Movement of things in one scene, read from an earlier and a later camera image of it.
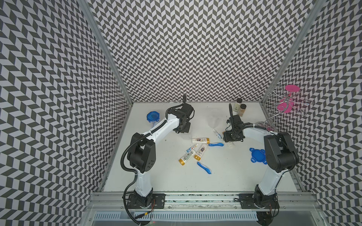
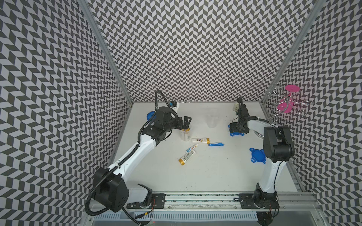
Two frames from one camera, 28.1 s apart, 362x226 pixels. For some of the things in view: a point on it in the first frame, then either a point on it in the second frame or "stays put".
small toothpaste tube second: (193, 147) stays put
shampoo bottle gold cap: (187, 157) stays put
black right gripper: (226, 137) -> (233, 129)
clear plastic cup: (213, 121) -> (185, 134)
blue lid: (152, 116) stays put
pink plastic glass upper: (292, 88) stays put
